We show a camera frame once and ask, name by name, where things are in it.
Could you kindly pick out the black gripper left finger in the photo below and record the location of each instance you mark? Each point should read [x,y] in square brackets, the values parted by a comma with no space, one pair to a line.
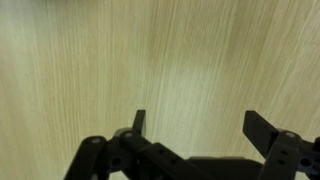
[133,153]

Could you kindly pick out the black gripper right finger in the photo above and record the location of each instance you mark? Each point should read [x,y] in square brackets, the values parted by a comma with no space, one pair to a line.
[280,153]

